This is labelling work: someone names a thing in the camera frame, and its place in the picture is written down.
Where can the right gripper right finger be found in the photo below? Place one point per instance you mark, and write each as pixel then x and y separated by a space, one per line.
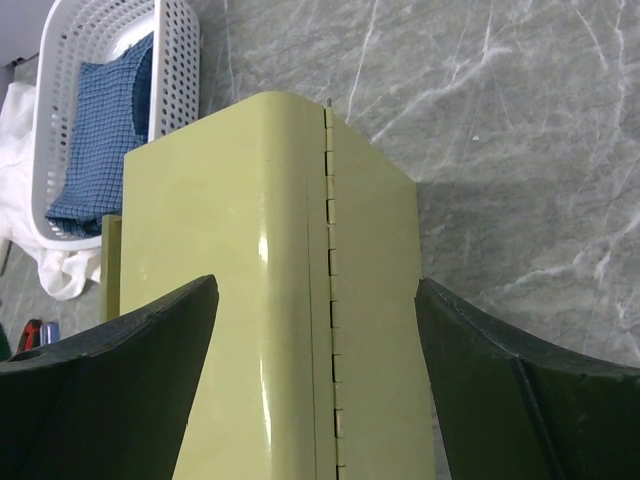
pixel 513 406

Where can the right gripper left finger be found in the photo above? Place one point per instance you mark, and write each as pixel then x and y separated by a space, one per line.
pixel 111 402

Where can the white cloth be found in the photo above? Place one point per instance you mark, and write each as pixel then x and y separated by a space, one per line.
pixel 62 275

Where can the olive green metal drawer box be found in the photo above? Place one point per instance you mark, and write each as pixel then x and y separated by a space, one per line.
pixel 314 368

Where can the blue checkered cloth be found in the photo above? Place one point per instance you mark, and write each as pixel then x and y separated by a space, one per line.
pixel 111 119

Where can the white plastic perforated basket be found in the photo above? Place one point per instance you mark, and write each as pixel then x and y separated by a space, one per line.
pixel 85 31

